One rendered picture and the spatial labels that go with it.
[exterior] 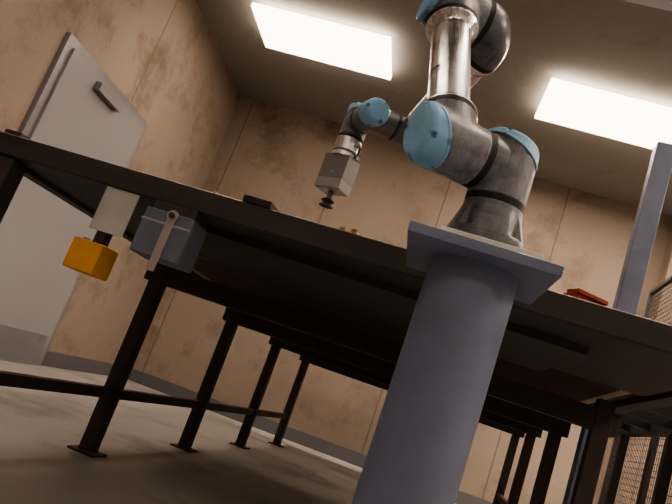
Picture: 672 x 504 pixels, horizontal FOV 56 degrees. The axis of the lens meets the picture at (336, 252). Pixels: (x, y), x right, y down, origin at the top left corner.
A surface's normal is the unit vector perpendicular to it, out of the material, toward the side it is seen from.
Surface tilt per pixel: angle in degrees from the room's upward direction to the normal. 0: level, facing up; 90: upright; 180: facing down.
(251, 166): 90
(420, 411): 90
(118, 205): 90
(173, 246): 90
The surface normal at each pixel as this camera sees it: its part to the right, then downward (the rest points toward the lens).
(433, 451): 0.13, -0.18
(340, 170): -0.47, -0.36
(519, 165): 0.35, -0.05
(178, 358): -0.10, -0.26
